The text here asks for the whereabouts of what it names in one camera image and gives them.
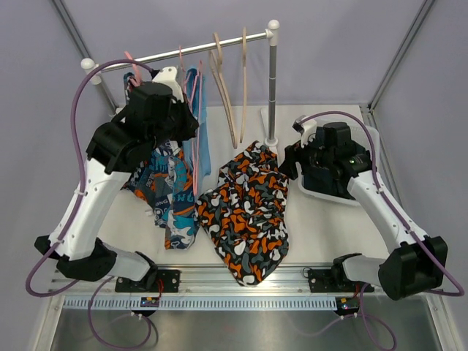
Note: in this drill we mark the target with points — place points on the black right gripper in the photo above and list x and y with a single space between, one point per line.
295 153

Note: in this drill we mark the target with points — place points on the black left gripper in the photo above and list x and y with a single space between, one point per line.
183 109

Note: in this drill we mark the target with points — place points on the dark navy shorts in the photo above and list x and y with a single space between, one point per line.
321 180

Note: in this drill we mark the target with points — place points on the pink hanger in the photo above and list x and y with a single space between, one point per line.
183 66
136 78
194 91

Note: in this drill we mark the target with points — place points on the beige hanger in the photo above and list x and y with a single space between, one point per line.
215 59
244 84

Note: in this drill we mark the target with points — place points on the orange black camouflage shorts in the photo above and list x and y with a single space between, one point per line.
244 216

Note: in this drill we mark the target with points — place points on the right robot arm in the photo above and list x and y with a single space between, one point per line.
415 261

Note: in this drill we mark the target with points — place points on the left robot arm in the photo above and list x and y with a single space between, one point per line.
156 112

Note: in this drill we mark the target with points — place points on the light blue shorts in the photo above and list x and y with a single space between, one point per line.
205 160

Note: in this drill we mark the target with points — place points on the skull print colourful shorts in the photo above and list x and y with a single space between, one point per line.
165 183

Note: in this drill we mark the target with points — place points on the white plastic basket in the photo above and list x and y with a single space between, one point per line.
371 135

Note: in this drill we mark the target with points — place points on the white clothes rack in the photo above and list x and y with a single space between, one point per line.
270 34

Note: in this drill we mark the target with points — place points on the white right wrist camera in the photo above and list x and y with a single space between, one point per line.
307 128

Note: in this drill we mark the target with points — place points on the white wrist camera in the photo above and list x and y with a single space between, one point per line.
169 77
307 128

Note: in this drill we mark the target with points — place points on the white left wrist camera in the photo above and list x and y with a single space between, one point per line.
169 77

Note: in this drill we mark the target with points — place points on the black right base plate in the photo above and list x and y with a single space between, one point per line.
329 279

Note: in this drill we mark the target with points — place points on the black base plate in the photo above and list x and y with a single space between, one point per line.
329 279
167 279

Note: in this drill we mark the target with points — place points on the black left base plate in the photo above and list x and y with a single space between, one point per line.
167 279

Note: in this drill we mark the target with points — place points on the aluminium rail front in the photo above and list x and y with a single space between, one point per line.
192 276

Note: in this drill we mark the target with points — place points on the white slotted cable duct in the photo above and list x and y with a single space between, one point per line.
203 303

